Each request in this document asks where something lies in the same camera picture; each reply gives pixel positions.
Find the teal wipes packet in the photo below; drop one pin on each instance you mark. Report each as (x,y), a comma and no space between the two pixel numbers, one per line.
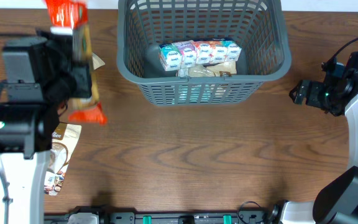
(193,94)

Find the Kleenex tissue multipack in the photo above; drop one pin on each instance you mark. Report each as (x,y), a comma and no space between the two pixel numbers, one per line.
(189,53)

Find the orange cracker box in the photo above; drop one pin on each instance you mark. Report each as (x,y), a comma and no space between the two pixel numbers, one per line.
(70,17)

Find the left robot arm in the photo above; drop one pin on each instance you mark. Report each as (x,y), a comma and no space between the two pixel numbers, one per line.
(43,72)

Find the white snack pouch back side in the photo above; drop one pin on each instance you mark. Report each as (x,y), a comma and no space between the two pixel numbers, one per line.
(97,61)

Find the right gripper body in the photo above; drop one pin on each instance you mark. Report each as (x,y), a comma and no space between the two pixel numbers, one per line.
(304,94)

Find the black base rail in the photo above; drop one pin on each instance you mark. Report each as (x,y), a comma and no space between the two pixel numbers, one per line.
(103,216)

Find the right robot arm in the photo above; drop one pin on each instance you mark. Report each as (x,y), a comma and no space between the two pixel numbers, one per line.
(337,95)

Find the pantree snack pouch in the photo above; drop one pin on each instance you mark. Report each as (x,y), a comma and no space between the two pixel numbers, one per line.
(226,69)
(64,140)

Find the grey plastic basket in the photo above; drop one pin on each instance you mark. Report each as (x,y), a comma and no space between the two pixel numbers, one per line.
(257,26)

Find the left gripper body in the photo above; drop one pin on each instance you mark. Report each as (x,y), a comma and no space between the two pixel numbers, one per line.
(81,79)

